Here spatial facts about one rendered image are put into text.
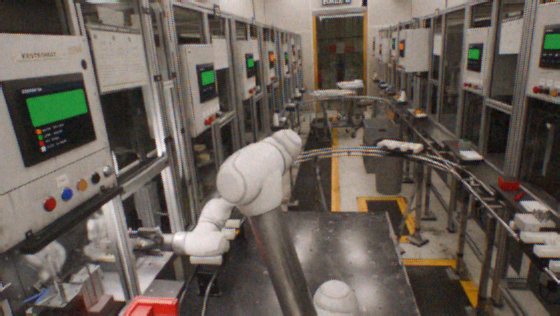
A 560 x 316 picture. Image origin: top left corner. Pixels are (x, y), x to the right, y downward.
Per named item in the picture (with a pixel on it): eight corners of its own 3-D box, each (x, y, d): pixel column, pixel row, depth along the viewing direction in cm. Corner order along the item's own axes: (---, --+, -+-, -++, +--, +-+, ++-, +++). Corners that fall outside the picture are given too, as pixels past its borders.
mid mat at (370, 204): (424, 243, 311) (425, 242, 311) (362, 242, 320) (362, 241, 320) (404, 197, 406) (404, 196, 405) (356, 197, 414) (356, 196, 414)
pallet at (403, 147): (376, 153, 315) (376, 142, 312) (383, 149, 325) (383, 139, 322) (417, 159, 292) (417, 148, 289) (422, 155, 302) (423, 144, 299)
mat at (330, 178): (341, 239, 327) (341, 238, 327) (279, 238, 336) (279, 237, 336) (336, 117, 878) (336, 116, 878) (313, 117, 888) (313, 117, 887)
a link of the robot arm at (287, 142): (259, 152, 122) (237, 165, 111) (288, 116, 112) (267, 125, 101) (285, 179, 120) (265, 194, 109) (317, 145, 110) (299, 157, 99)
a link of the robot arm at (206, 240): (188, 262, 141) (198, 237, 152) (224, 263, 139) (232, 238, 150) (181, 244, 135) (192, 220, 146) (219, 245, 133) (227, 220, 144)
